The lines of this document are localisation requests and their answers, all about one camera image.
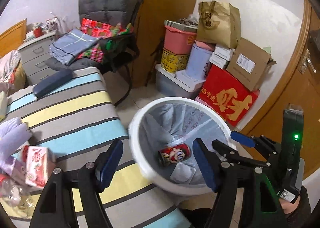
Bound folded blue cloth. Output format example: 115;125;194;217
49;29;99;65

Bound striped bed cover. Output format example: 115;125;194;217
6;67;190;227

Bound wooden wardrobe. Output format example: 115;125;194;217
111;0;206;88

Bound wooden door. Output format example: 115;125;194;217
241;0;319;178

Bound red plaid cloth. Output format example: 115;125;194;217
76;17;135;64

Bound red cartoon can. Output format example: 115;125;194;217
158;143;191;167

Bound brown cardboard box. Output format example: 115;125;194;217
226;38;276;91

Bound dark blue glasses case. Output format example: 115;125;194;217
33;69;73;99

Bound red gift box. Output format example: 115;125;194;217
199;65;260;127

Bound yellow patterned box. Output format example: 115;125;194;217
161;48;190;73

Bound pink plastic bin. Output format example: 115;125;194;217
164;25;196;55

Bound person's right hand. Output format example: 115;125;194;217
279;196;300;214

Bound wooden headboard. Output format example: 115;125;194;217
0;19;27;58

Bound light blue cylinder container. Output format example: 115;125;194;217
185;43;212;80

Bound brown paper bag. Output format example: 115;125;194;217
196;1;241;49

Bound strawberry milk carton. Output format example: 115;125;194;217
22;145;56;189

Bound clear storage box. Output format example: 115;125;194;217
156;64;204;99

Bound grey drawer nightstand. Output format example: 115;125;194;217
17;30;56;85

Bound grey cushioned chair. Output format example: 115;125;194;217
44;0;146;107

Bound red cup on nightstand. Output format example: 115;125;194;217
33;26;43;38

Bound clear cola bottle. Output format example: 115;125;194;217
1;174;33;216

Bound lilac bed quilt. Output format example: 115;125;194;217
0;50;26;96

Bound white trash bin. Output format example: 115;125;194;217
129;97;236;196

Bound white small boxes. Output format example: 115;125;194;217
209;45;235;69

